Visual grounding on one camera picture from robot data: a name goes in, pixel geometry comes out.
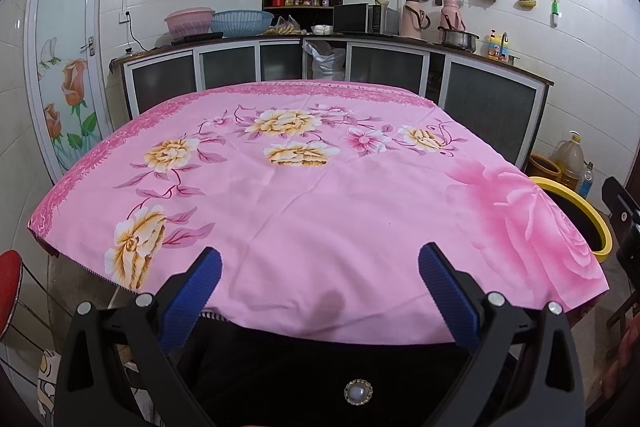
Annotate pink floral tablecloth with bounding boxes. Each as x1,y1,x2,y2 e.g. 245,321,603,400
27,80,611,348

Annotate black induction cooker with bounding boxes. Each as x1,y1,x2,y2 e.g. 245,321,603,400
170,32,224,45

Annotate yellow detergent bottle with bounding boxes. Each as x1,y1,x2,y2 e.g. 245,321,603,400
487,30,510,61

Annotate glass door with flower print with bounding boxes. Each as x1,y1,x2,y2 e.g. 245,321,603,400
25,0,113,185

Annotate black microwave oven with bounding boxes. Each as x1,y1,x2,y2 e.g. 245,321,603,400
333,3,399,35

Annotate black bin with yellow rim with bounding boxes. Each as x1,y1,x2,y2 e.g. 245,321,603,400
527,176,613,264

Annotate printed white bag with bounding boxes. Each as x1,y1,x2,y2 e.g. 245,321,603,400
37,349,68,425

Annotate steel cooking pot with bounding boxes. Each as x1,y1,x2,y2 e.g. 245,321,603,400
438,27,480,52

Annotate pink plastic basin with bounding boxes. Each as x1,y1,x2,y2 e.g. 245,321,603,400
165,8,216,38

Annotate white woven sack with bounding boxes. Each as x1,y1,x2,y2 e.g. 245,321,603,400
305,39,346,80

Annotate large oil jug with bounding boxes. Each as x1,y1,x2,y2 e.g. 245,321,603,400
547,132,586,195

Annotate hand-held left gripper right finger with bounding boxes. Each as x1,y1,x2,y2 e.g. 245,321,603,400
419,242,586,427

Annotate blue plastic basket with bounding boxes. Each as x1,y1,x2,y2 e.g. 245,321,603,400
210,10,271,36

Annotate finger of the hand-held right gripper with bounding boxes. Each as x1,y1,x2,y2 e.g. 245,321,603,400
601,177,640,258

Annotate metal faucet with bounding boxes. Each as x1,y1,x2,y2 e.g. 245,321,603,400
500,32,521,65

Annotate clear bag of snacks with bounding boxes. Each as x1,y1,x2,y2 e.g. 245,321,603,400
265,17,302,36

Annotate person's right hand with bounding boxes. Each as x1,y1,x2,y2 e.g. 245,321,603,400
600,311,640,403

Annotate brown bucket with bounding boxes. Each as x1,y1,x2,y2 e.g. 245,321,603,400
527,153,563,180

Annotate red round stool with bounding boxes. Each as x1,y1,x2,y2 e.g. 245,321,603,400
0,251,23,338

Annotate blue plastic bottle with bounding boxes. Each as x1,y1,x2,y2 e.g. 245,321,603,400
580,162,595,200

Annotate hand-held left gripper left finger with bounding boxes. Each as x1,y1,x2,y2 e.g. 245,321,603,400
54,247,223,427

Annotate kitchen counter cabinet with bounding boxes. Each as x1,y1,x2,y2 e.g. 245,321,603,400
110,34,555,170

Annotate pink thermos with dark lid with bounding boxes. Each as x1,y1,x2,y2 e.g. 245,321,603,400
401,0,431,40

